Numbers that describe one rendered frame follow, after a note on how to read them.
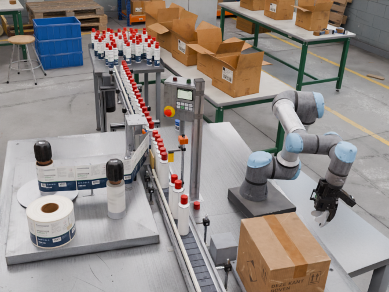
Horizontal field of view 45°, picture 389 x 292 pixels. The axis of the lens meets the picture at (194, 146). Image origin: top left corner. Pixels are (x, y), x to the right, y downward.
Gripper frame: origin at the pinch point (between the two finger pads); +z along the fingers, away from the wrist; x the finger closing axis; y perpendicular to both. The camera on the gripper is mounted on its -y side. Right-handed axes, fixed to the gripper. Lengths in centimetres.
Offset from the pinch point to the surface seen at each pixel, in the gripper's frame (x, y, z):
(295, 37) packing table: -409, -144, 31
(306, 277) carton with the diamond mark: 19.1, 11.0, 10.0
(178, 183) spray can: -43, 51, 15
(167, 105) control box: -72, 57, -11
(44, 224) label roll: -27, 108, 30
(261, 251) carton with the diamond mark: 10.7, 26.9, 6.0
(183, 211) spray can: -30, 49, 21
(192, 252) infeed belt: -18, 44, 33
